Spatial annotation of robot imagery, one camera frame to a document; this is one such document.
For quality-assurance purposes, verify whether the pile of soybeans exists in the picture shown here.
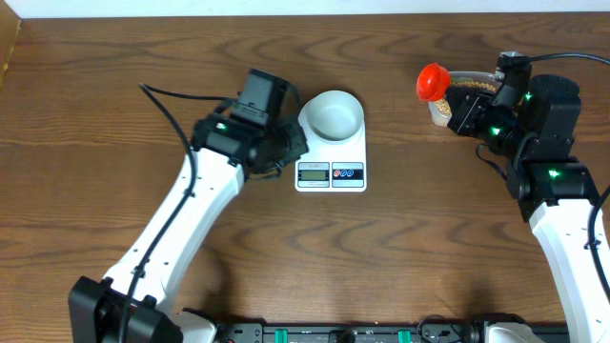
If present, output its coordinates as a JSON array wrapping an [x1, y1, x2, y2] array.
[[434, 81, 497, 117]]

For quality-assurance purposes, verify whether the black right camera cable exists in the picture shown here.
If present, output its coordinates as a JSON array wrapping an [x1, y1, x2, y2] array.
[[512, 50, 610, 301]]

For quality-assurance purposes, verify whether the grey round bowl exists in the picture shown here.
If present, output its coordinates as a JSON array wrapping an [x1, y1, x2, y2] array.
[[304, 91, 364, 142]]

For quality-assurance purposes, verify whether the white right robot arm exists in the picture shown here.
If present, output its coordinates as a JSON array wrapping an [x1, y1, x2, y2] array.
[[444, 74, 609, 342]]

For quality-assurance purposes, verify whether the white digital kitchen scale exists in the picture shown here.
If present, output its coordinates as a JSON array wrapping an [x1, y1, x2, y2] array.
[[295, 106, 367, 192]]

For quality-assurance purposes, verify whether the brown cardboard panel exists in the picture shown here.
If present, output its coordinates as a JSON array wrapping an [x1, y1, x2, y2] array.
[[0, 0, 22, 84]]

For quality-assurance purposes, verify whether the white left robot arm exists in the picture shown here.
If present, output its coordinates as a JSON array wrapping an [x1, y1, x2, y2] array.
[[68, 112, 308, 343]]

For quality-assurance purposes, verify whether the clear plastic container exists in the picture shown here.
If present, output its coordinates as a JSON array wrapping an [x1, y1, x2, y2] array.
[[428, 71, 501, 127]]

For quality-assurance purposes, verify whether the red measuring scoop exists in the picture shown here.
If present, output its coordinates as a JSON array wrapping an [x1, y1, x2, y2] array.
[[416, 63, 451, 102]]

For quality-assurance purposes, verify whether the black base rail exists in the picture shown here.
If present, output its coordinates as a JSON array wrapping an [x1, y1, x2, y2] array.
[[209, 322, 571, 343]]

